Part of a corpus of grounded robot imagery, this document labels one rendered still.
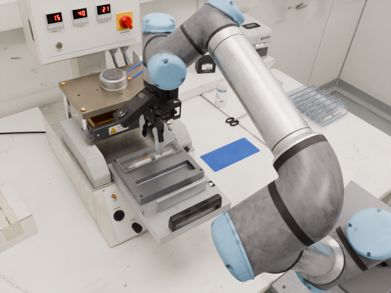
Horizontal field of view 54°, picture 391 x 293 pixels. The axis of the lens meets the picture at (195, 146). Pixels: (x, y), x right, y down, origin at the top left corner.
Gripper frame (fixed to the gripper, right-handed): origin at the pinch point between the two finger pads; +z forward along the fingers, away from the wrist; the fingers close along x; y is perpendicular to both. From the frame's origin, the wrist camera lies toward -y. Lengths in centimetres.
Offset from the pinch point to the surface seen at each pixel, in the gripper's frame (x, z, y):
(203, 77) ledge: 54, 24, 60
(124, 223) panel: -3.8, 23.7, -10.8
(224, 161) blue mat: 6.1, 28.8, 35.8
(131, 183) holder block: -6.8, 4.8, -9.5
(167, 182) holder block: -11.2, 4.7, -1.3
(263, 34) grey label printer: 54, 9, 94
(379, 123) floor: 36, 102, 227
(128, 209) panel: -2.2, 20.3, -8.7
